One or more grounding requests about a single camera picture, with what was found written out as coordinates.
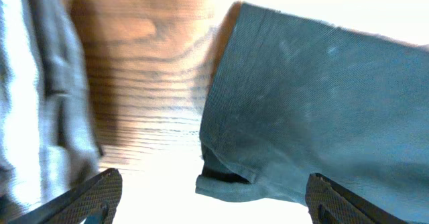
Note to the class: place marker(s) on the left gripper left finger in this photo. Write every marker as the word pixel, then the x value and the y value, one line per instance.
pixel 94 201

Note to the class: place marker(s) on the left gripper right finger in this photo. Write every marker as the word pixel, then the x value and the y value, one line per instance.
pixel 330 203

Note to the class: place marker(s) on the black t-shirt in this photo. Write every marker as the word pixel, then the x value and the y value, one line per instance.
pixel 293 96

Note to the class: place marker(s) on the grey folded garment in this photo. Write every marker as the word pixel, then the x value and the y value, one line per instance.
pixel 47 140

